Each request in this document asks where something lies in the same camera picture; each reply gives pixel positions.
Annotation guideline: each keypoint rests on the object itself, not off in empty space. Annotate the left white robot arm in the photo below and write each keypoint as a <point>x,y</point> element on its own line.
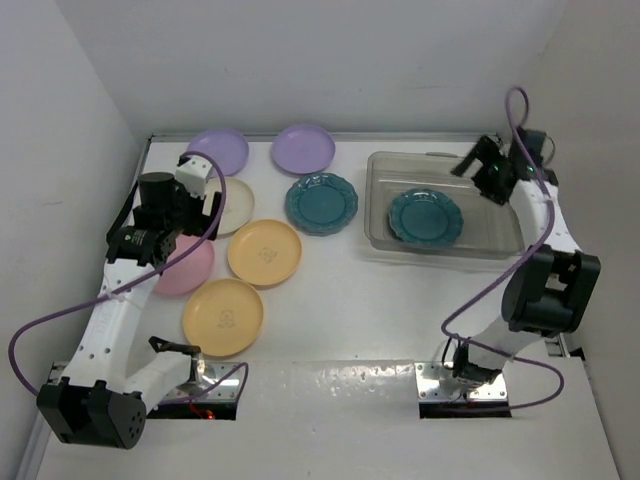
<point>95,401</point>

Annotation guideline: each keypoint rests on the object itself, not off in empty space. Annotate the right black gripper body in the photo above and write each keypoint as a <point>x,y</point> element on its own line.
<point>485,179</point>

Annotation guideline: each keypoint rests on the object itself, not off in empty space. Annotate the left purple plate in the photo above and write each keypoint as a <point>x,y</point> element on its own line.
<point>227,147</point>

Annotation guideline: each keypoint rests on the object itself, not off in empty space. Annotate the far yellow plate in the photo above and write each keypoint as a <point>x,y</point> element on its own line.
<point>265,252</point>

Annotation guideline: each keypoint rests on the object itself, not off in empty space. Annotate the teal scalloped plate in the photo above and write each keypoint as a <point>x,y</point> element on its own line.
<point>425,217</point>
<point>321,204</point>

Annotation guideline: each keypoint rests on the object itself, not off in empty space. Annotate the right purple plate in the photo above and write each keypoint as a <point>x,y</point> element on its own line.
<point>303,149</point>

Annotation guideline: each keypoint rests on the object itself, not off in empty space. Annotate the purple plate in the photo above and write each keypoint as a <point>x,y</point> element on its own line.
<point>303,149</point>
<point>227,147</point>

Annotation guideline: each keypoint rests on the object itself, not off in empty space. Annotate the yellow plate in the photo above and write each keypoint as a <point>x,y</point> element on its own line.
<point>223,317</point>
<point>265,252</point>

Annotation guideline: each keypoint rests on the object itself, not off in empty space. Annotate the pink plate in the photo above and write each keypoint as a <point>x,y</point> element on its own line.
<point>188,274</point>

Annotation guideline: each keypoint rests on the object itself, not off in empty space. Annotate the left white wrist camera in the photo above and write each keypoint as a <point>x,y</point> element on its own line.
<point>192,172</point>

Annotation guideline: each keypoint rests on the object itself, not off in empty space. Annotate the cream plate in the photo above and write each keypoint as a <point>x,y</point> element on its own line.
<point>239,206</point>

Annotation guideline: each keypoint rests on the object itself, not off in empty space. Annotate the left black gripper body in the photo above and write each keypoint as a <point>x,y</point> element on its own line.
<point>186,217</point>

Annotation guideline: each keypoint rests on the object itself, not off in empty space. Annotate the clear plastic bin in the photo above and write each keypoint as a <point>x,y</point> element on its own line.
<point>491,232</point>

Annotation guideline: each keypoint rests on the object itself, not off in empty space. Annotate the near yellow plate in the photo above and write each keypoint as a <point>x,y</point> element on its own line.
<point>223,317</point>

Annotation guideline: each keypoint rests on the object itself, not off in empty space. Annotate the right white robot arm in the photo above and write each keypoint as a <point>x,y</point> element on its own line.
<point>547,294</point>

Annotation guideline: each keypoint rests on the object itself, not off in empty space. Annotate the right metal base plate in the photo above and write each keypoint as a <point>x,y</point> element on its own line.
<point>436,385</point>

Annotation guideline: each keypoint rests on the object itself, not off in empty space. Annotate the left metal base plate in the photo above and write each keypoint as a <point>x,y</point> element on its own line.
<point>210,381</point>

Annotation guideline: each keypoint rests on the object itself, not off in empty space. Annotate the metal base plate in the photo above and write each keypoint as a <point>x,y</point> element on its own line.
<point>436,385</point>
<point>210,381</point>

